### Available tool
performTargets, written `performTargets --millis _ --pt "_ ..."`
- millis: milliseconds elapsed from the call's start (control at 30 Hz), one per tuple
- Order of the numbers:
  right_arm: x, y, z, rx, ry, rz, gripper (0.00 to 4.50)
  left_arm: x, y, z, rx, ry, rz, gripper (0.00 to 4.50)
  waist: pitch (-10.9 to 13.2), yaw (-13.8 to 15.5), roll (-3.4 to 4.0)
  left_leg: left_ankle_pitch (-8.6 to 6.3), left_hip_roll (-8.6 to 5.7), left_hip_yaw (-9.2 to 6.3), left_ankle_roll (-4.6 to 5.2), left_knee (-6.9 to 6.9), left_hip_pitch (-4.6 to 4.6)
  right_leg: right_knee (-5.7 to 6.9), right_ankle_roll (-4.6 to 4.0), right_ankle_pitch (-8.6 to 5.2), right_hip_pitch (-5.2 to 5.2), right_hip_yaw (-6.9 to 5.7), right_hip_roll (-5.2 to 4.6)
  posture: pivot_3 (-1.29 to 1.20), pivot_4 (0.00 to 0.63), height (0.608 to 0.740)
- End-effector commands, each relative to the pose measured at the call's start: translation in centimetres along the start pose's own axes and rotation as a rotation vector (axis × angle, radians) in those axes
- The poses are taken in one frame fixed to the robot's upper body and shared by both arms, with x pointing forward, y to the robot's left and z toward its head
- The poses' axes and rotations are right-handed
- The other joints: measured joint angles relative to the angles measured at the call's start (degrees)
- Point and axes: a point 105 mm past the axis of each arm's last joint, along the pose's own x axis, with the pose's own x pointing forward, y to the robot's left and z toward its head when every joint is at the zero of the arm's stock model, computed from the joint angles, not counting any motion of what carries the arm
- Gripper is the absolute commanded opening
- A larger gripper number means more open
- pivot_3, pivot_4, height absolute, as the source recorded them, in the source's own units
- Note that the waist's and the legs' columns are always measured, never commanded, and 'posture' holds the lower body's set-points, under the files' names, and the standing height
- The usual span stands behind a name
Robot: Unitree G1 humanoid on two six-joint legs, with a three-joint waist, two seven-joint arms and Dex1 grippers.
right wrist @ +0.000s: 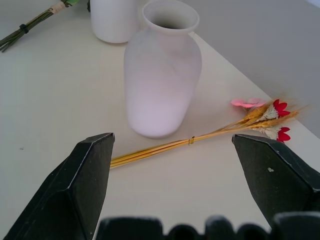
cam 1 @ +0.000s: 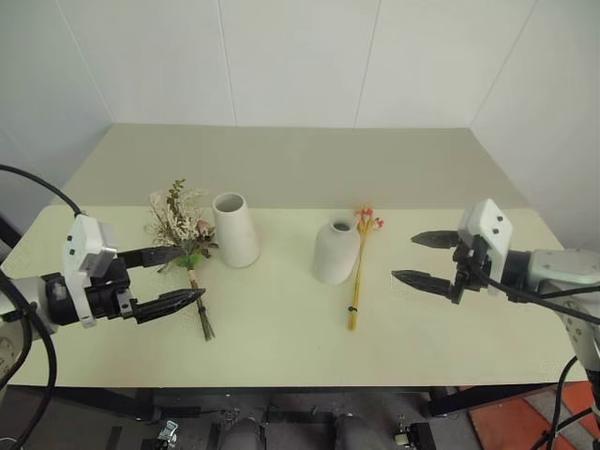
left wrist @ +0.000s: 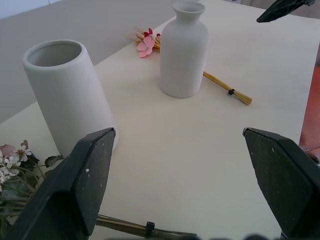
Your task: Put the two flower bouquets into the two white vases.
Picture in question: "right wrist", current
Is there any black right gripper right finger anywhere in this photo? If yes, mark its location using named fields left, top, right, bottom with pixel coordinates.
left=231, top=133, right=320, bottom=230

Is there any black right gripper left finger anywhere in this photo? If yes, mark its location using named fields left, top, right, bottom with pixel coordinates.
left=3, top=132, right=116, bottom=240

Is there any white wide-mouth vase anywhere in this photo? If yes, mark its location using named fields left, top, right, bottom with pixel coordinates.
left=123, top=0, right=203, bottom=139

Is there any white cylindrical vase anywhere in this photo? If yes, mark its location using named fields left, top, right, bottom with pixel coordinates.
left=90, top=0, right=139, bottom=44

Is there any dried wheat flower bouquet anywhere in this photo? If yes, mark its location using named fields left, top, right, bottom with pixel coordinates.
left=109, top=93, right=307, bottom=170

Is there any green stemmed flower bouquet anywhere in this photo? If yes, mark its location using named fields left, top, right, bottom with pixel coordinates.
left=0, top=0, right=91, bottom=53

